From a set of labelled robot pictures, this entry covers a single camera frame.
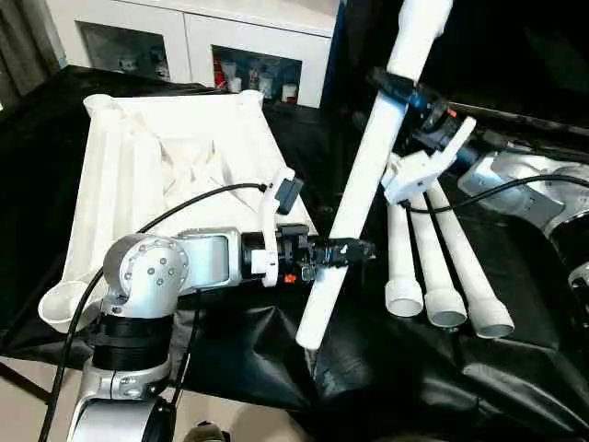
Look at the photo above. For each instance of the white plastic table leg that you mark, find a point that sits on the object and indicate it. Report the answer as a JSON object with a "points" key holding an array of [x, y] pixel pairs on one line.
{"points": [[368, 184], [401, 267], [469, 276], [437, 272]]}

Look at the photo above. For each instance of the white table top frame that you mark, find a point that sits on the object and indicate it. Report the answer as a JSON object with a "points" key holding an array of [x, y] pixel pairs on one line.
{"points": [[166, 166]]}

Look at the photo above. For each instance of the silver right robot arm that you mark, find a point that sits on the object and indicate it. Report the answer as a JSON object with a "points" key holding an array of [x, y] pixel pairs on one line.
{"points": [[534, 184]]}

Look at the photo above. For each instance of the black work mat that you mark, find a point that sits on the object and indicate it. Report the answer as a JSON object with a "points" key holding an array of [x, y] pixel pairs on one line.
{"points": [[414, 387]]}

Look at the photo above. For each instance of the white glass-door cabinet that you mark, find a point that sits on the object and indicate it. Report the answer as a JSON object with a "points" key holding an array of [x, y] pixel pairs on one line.
{"points": [[193, 37]]}

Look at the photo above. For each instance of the grey curtain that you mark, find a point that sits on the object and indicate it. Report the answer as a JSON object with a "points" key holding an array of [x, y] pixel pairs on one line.
{"points": [[28, 41]]}

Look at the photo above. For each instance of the black metal rail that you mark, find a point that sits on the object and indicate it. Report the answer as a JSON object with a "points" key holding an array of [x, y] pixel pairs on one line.
{"points": [[534, 115]]}

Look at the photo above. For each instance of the black metal stand frame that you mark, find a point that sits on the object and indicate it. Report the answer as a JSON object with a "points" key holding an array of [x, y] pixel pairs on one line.
{"points": [[23, 382]]}

